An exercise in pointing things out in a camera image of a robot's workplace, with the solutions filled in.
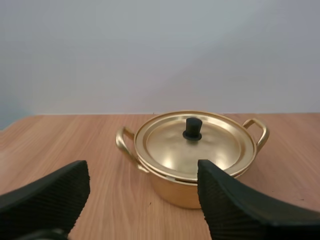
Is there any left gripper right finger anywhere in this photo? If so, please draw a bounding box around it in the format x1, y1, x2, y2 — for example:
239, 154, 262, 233
196, 159, 320, 240

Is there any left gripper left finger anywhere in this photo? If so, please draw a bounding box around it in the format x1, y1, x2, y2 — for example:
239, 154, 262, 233
0, 160, 91, 240

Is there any gold lid with black knob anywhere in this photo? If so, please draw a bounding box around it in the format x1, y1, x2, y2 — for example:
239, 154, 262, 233
134, 110, 256, 183

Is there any gold pot with two handles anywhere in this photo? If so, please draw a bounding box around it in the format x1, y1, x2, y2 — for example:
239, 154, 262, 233
115, 118, 270, 210

